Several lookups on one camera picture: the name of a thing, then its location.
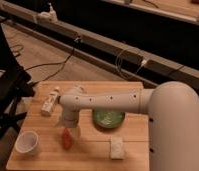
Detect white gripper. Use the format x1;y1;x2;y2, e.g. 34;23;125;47
57;114;81;139

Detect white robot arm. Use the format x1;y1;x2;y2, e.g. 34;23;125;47
59;81;199;171

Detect green bowl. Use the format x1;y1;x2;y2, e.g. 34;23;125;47
92;110;125;129

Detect white bottle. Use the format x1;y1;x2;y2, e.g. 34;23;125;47
41;87;60;116

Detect white sponge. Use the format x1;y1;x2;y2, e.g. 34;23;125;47
110;137;125;160

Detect white cup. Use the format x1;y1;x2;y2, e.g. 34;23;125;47
15;131;41;156

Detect black chair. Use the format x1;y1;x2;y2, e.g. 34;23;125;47
0;24;35;140

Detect black floor cable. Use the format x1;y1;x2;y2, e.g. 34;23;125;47
24;38;81;84

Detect long metal rail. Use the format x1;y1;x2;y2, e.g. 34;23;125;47
0;0;199;95

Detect white object on rail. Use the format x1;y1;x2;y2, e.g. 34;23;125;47
37;3;58;22

